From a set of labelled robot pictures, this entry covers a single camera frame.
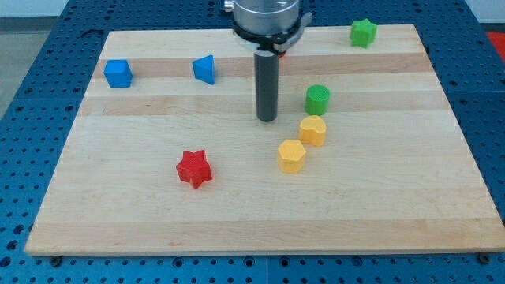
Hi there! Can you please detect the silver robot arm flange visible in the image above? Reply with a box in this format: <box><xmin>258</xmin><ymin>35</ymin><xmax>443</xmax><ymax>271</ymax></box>
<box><xmin>223</xmin><ymin>0</ymin><xmax>312</xmax><ymax>54</ymax></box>

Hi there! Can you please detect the red star block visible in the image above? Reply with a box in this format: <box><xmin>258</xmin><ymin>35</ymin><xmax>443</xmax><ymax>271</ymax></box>
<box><xmin>176</xmin><ymin>150</ymin><xmax>213</xmax><ymax>189</ymax></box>

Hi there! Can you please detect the green star block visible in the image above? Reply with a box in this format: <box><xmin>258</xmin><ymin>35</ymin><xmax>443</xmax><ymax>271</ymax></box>
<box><xmin>350</xmin><ymin>18</ymin><xmax>377</xmax><ymax>48</ymax></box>

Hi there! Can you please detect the yellow hexagon block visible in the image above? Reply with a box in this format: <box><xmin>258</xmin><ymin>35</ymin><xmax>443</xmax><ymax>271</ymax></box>
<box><xmin>277</xmin><ymin>140</ymin><xmax>306</xmax><ymax>174</ymax></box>

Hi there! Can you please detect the yellow heart block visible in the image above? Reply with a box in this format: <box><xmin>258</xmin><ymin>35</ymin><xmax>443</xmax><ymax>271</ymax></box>
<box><xmin>298</xmin><ymin>115</ymin><xmax>327</xmax><ymax>147</ymax></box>

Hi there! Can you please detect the green cylinder block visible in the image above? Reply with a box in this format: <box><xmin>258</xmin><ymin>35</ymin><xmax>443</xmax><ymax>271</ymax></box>
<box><xmin>305</xmin><ymin>84</ymin><xmax>331</xmax><ymax>116</ymax></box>

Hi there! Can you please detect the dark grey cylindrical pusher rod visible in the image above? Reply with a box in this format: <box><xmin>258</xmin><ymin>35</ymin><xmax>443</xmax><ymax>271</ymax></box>
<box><xmin>254</xmin><ymin>50</ymin><xmax>279</xmax><ymax>122</ymax></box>

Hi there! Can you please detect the wooden board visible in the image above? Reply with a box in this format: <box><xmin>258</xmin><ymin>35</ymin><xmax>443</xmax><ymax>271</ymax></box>
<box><xmin>25</xmin><ymin>24</ymin><xmax>504</xmax><ymax>256</ymax></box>

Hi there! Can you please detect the blue triangle block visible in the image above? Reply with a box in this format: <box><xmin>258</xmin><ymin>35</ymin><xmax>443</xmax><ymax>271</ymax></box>
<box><xmin>192</xmin><ymin>55</ymin><xmax>215</xmax><ymax>85</ymax></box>

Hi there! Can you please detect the blue cube block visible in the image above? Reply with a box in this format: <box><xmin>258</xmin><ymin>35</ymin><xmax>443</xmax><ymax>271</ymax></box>
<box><xmin>103</xmin><ymin>59</ymin><xmax>133</xmax><ymax>88</ymax></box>

